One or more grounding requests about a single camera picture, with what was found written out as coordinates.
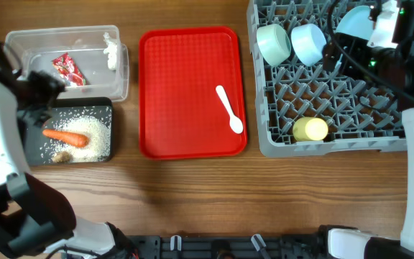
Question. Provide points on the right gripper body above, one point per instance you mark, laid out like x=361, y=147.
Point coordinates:
x=340, y=52

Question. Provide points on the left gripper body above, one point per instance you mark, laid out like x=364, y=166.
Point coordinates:
x=39, y=93

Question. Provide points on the light blue plate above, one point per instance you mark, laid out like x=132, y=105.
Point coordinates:
x=356, y=23

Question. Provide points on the red snack wrapper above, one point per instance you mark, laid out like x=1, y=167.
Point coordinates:
x=68, y=70

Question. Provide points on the light blue bowl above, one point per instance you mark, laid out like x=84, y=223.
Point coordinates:
x=308, y=42

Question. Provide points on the orange carrot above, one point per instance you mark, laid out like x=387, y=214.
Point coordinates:
x=70, y=138

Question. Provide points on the white rice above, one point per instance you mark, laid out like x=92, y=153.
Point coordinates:
x=92, y=121

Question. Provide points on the brown food scrap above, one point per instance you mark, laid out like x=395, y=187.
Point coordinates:
x=62, y=157

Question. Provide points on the mint green bowl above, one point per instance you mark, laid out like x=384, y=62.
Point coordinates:
x=274, y=44

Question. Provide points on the white tissue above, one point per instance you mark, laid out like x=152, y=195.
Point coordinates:
x=111, y=51

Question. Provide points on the yellow plastic cup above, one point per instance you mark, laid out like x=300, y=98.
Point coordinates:
x=310, y=129

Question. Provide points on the white plastic spoon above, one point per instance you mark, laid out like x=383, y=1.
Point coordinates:
x=235, y=123

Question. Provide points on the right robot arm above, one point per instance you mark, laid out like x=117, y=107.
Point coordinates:
x=386, y=59

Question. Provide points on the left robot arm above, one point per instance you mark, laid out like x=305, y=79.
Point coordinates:
x=35, y=218

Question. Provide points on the black waste tray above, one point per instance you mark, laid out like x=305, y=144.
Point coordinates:
x=31, y=134

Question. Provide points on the grey dishwasher rack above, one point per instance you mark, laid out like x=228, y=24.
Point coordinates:
x=359, y=114

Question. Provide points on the clear plastic bin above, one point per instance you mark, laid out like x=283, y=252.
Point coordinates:
x=36, y=48

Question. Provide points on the red serving tray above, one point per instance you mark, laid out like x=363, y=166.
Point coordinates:
x=180, y=113

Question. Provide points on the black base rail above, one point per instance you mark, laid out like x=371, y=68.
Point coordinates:
x=252, y=247

